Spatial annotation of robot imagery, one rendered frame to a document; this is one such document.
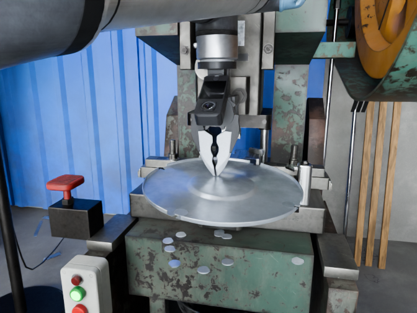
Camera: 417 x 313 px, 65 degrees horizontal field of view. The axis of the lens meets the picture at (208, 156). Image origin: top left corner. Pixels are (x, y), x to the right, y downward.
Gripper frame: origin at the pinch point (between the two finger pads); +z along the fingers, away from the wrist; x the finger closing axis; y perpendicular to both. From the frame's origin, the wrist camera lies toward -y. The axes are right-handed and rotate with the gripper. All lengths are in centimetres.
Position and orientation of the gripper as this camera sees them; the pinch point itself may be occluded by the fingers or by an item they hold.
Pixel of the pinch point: (215, 170)
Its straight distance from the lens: 62.8
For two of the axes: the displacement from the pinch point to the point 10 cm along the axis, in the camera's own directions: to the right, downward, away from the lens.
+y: 2.0, -2.4, 9.5
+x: -9.8, -0.4, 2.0
